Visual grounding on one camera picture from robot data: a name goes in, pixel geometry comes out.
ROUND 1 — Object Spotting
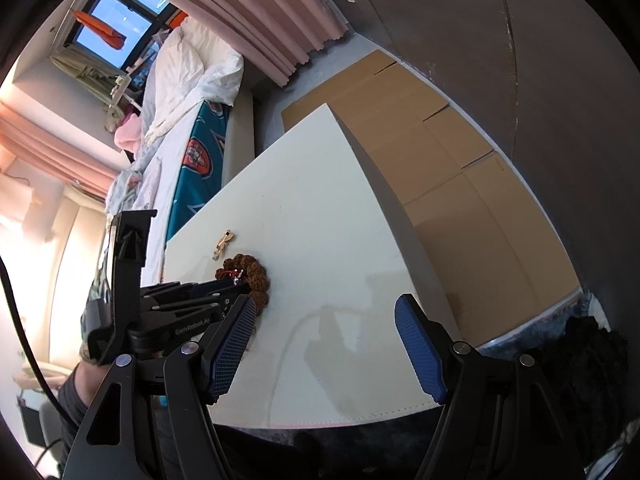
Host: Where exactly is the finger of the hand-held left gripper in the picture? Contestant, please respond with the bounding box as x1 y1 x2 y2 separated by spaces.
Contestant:
141 281 237 301
150 284 251 318

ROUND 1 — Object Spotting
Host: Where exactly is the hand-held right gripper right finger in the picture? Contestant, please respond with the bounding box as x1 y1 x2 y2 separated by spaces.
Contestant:
394 294 586 480

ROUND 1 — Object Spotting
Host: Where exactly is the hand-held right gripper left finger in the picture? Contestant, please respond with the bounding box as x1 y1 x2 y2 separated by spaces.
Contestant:
62 294 258 480

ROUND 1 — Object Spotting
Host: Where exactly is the brown bead bracelet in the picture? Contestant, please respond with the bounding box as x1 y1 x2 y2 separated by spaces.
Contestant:
215 255 271 311

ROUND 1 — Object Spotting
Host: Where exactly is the gold brooch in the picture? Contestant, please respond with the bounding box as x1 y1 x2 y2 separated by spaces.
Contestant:
211 230 235 261

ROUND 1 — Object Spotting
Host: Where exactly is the person's left hand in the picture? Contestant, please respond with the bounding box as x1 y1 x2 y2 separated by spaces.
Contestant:
70 357 113 406

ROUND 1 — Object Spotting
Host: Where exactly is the grey cloth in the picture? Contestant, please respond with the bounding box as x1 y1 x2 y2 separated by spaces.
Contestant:
81 260 113 363

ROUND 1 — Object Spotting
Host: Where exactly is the pale printed garment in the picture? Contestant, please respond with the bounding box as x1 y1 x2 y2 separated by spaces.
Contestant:
106 169 147 212

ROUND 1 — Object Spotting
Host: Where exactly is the teal printed blanket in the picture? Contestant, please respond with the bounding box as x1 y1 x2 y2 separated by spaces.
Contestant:
165 100 232 246

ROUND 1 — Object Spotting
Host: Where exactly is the pink cloth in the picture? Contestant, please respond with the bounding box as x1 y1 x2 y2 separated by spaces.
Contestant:
114 112 146 153

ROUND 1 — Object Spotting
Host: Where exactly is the pink curtain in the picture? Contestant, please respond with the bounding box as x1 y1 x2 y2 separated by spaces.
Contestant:
107 0 351 86
0 102 121 201

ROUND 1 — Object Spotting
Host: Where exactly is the flattened cardboard box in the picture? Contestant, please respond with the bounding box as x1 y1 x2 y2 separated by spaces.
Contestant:
281 50 581 348

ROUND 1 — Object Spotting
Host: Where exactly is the bed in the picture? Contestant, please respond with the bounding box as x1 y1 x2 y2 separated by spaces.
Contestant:
105 17 257 286

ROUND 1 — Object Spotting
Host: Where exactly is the dark fluffy cloth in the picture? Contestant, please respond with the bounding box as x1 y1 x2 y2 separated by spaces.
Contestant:
565 317 632 461

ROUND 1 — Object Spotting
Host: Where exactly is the green hanging cloth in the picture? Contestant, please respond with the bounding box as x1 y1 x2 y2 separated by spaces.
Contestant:
52 52 126 106

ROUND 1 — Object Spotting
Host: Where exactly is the white duvet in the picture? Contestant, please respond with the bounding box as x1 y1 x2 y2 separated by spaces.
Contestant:
142 17 245 147

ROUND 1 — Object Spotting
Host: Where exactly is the orange cloth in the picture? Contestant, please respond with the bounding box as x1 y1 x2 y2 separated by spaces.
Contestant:
72 10 126 51

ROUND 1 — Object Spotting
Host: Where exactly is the window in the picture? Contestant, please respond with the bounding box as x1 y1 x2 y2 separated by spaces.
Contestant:
50 0 187 76

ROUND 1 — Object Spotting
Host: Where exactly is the black cable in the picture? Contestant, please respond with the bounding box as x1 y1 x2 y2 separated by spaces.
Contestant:
0 255 76 441

